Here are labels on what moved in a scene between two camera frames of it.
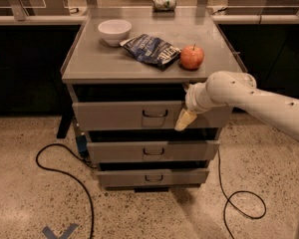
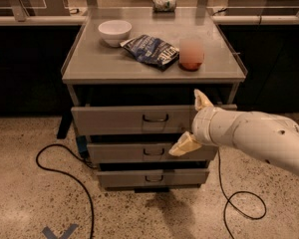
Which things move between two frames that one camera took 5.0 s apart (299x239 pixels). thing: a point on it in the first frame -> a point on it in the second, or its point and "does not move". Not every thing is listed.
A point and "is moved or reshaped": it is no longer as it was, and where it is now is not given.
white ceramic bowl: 114,31 does not move
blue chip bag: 151,50 does not move
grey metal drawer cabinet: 127,72 does not move
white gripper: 191,100 -> 200,124
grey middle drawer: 152,151 does not move
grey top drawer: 142,115 is moved or reshaped
